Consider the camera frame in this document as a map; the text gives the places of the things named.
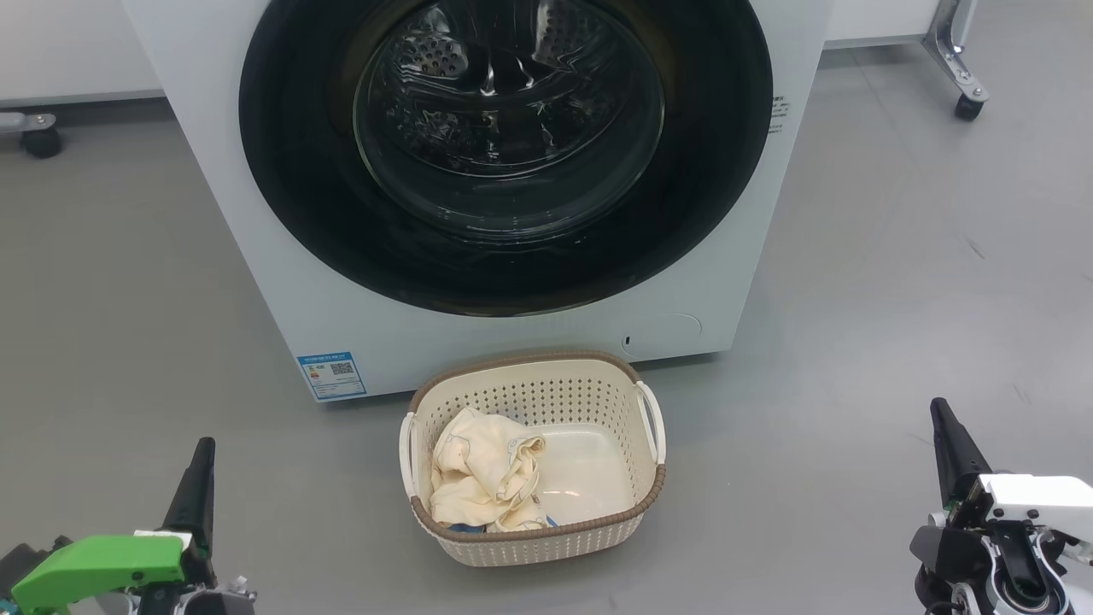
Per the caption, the white partition panel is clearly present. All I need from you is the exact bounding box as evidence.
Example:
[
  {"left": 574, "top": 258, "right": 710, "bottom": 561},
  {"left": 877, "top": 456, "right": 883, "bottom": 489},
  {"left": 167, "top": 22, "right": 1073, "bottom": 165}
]
[
  {"left": 0, "top": 0, "right": 163, "bottom": 108},
  {"left": 824, "top": 0, "right": 940, "bottom": 48}
]

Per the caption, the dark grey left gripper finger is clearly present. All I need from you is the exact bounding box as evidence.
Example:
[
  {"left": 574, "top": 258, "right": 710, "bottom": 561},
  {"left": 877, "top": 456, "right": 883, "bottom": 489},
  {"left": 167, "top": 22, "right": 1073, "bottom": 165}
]
[{"left": 162, "top": 437, "right": 216, "bottom": 585}]

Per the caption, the stainless steel washing machine drum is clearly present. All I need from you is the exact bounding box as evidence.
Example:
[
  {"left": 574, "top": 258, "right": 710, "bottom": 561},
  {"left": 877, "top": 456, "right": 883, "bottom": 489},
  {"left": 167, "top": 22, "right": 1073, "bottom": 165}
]
[{"left": 367, "top": 0, "right": 658, "bottom": 172}]

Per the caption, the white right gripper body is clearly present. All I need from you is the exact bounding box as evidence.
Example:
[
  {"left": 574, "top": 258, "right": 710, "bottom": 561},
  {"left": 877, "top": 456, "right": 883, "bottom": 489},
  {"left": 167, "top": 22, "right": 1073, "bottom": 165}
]
[{"left": 944, "top": 474, "right": 1093, "bottom": 565}]

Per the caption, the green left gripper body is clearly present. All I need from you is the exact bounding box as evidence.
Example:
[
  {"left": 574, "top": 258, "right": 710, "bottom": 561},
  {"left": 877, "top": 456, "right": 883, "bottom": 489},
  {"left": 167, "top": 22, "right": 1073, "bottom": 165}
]
[{"left": 10, "top": 535, "right": 185, "bottom": 614}]

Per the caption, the grey washing machine door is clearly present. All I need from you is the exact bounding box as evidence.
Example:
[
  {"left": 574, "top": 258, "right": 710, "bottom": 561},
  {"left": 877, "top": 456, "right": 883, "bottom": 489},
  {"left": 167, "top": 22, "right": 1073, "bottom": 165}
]
[{"left": 239, "top": 0, "right": 774, "bottom": 317}]

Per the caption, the cream perforated laundry basket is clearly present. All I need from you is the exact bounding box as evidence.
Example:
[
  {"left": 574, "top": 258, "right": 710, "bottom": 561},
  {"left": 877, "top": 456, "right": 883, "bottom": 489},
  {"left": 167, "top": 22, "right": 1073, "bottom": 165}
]
[{"left": 399, "top": 350, "right": 667, "bottom": 568}]

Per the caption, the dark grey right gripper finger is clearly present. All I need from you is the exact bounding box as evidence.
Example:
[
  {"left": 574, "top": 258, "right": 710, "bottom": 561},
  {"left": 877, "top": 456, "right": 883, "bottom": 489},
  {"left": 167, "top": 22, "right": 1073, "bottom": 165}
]
[{"left": 929, "top": 397, "right": 991, "bottom": 509}]

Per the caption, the grey caster foot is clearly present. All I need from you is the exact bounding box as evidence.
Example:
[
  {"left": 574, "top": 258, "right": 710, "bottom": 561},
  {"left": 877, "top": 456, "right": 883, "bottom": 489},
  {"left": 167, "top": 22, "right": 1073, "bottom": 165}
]
[
  {"left": 0, "top": 111, "right": 62, "bottom": 160},
  {"left": 922, "top": 0, "right": 991, "bottom": 122}
]

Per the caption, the cream garment with blue cuffs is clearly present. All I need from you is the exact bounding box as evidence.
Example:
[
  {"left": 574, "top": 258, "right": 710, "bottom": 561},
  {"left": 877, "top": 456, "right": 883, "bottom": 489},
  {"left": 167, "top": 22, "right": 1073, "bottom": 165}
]
[{"left": 431, "top": 407, "right": 547, "bottom": 512}]

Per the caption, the white front-load washing machine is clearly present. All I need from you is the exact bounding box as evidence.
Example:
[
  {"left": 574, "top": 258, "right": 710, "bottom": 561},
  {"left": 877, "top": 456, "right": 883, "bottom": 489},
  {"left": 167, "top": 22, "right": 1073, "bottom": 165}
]
[{"left": 120, "top": 0, "right": 833, "bottom": 402}]

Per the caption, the blue energy label sticker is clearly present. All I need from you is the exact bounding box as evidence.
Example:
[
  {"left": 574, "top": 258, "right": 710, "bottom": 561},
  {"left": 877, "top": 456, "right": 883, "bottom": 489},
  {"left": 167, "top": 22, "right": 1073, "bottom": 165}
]
[{"left": 296, "top": 351, "right": 368, "bottom": 401}]

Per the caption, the cream printed garment blue collar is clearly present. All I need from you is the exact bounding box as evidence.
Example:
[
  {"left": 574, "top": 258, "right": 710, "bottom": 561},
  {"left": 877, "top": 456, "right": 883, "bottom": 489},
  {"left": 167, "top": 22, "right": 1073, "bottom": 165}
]
[{"left": 430, "top": 474, "right": 560, "bottom": 534}]

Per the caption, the round drain filter cover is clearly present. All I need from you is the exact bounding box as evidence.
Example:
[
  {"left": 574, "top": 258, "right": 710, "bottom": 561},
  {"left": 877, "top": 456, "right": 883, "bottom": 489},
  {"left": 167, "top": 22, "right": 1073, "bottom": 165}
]
[{"left": 621, "top": 313, "right": 703, "bottom": 358}]

